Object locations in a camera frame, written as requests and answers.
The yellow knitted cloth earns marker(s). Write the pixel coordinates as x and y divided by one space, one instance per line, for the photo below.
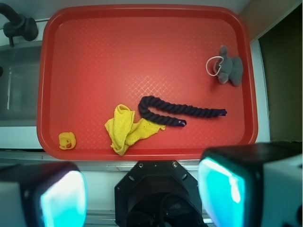
125 132

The metal sink basin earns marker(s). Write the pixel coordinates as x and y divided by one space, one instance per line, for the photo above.
19 78

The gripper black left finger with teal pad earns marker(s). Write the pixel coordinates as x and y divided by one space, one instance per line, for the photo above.
43 195

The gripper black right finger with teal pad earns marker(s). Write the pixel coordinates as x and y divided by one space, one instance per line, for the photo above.
258 185

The yellow rubber duck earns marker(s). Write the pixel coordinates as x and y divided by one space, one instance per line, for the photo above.
67 140

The black faucet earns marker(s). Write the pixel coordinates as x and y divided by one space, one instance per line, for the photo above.
18 25

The gray plush elephant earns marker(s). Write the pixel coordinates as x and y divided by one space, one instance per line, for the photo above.
225 68

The red plastic tray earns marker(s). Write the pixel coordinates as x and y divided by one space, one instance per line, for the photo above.
95 58

